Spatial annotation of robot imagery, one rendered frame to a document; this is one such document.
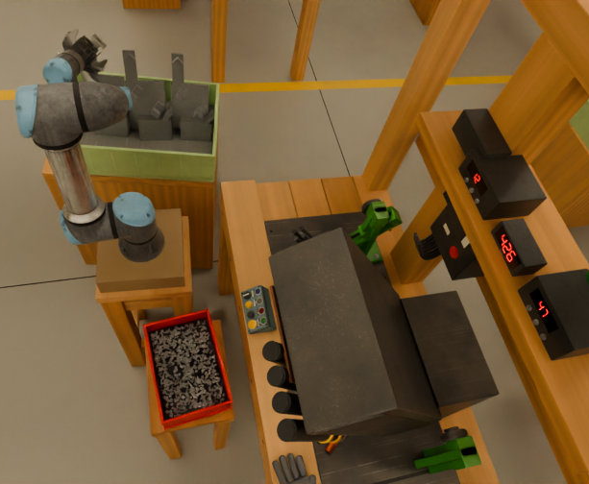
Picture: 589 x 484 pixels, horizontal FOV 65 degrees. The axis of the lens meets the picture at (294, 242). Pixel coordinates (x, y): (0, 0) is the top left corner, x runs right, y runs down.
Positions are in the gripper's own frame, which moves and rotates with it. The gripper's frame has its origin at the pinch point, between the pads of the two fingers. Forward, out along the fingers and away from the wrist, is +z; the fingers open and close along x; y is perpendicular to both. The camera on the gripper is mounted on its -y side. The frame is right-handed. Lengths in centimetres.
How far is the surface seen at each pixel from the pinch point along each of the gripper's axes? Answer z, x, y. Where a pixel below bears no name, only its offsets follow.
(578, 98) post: -83, -71, 107
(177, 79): 14.4, -27.8, 13.7
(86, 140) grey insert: 6.5, -22.2, -30.0
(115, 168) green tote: -4.3, -35.8, -24.5
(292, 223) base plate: -27, -89, 22
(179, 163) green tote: -5.7, -49.5, -3.0
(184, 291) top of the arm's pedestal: -52, -74, -16
